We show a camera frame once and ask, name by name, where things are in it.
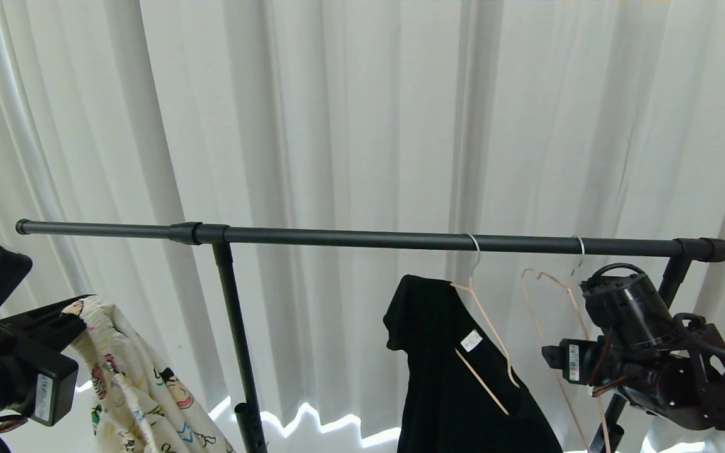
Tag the black clothes rack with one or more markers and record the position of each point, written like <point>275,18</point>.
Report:
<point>400,240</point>

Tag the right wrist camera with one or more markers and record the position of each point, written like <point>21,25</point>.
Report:
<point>596,294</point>

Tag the cream printed garment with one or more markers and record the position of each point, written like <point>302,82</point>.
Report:
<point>136,396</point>

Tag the white curtain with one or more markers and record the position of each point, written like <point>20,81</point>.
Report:
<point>337,113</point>

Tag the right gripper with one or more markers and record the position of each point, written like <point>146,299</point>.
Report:
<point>586,368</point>

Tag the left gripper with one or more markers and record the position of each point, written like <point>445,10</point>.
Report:
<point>10,371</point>

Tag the pink clothes hanger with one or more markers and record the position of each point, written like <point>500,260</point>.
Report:
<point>491,327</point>
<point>564,283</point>

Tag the black short-sleeved shirt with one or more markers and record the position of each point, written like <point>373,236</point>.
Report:
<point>450,390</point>

